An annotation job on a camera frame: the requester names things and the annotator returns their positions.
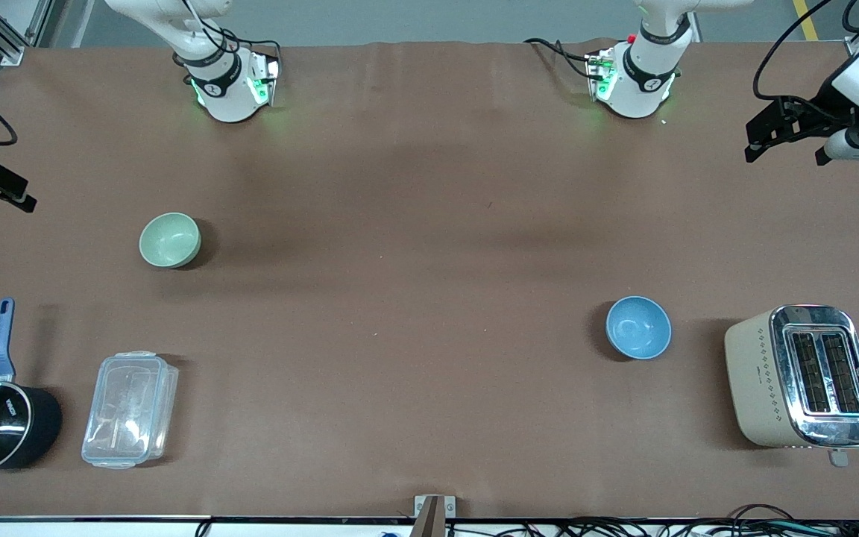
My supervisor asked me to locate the green ceramic bowl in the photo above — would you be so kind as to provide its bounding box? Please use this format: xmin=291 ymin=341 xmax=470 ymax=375
xmin=139 ymin=213 xmax=202 ymax=269

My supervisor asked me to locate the blue ceramic bowl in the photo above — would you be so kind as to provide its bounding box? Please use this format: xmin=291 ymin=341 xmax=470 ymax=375
xmin=606 ymin=296 xmax=673 ymax=360

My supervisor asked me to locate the metal connector plate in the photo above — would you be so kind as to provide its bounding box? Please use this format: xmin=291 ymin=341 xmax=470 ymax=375
xmin=249 ymin=56 xmax=282 ymax=107
xmin=585 ymin=49 xmax=618 ymax=102

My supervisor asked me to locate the clear plastic food container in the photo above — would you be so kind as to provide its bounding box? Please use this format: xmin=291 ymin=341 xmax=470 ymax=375
xmin=81 ymin=351 xmax=180 ymax=470

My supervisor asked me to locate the beige chrome toaster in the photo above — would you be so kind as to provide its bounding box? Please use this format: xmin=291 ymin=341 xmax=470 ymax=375
xmin=724 ymin=304 xmax=859 ymax=468

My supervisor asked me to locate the brown table cover cloth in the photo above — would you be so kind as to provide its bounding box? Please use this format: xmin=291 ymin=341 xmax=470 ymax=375
xmin=0 ymin=40 xmax=859 ymax=521

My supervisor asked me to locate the thin black base cable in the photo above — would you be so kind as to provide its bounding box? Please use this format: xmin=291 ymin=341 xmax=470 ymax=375
xmin=524 ymin=37 xmax=596 ymax=80
xmin=221 ymin=30 xmax=283 ymax=75

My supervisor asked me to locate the black saucepan with blue handle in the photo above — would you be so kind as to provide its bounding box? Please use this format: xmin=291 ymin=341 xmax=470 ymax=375
xmin=0 ymin=298 xmax=63 ymax=475

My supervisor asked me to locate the black floor cable tangle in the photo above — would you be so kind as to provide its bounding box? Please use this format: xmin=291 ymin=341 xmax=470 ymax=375
xmin=549 ymin=503 xmax=859 ymax=537

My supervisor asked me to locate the small metal mounting bracket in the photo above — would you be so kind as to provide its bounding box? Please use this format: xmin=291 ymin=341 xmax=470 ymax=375
xmin=414 ymin=494 xmax=457 ymax=520

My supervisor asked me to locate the brown camera mount strut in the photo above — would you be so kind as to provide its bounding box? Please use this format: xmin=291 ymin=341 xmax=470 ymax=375
xmin=409 ymin=496 xmax=447 ymax=537

